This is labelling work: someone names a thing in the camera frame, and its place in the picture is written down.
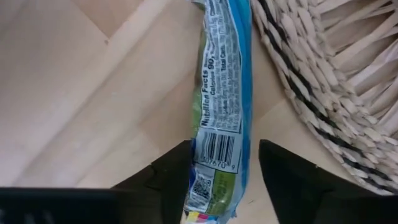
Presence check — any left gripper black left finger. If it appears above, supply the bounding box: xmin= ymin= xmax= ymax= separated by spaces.
xmin=111 ymin=139 xmax=194 ymax=224

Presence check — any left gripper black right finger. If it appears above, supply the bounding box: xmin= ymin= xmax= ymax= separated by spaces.
xmin=259 ymin=139 xmax=355 ymax=224

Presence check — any blue silver granola bar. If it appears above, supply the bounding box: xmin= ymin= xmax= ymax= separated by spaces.
xmin=183 ymin=0 xmax=253 ymax=224

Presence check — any round woven wicker mat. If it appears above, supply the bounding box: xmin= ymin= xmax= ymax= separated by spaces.
xmin=250 ymin=0 xmax=398 ymax=196

